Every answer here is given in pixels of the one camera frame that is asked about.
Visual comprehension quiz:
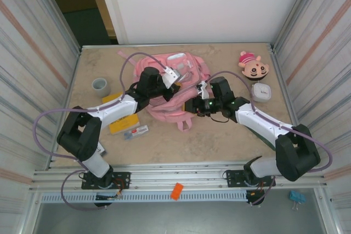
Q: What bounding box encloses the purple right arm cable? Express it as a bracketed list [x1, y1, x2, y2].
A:
[201, 71, 334, 206]

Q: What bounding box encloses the yellow book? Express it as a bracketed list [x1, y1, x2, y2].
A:
[101, 90, 141, 135]

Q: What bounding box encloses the orange plastic block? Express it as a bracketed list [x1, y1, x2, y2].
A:
[170, 182, 184, 200]

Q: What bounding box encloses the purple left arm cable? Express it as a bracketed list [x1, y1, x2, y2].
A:
[32, 52, 168, 210]

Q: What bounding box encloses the small grey red packet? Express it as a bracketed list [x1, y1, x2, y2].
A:
[123, 124, 150, 139]

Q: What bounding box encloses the dark green book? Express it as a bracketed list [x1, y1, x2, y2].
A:
[246, 126, 276, 146]

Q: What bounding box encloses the slotted grey cable tray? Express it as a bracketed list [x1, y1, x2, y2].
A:
[40, 191, 247, 203]

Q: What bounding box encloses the white square box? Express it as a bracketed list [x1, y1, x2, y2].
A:
[251, 82, 273, 103]

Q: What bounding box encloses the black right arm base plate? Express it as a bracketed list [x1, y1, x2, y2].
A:
[223, 169, 276, 189]

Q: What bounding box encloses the plush doll with pink hat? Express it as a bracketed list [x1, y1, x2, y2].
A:
[237, 50, 270, 81]

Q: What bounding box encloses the pink backpack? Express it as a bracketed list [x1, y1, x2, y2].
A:
[117, 49, 213, 133]

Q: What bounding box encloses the aluminium rail frame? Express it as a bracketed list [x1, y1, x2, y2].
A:
[30, 162, 329, 192]

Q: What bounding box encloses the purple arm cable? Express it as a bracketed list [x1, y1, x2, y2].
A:
[201, 71, 334, 206]
[32, 52, 168, 210]

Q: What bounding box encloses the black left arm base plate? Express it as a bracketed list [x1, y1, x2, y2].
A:
[81, 171, 131, 190]

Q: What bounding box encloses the grey cup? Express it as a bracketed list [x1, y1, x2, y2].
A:
[92, 77, 111, 98]

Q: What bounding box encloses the blue binder clip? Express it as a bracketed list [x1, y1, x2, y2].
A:
[288, 190, 307, 210]

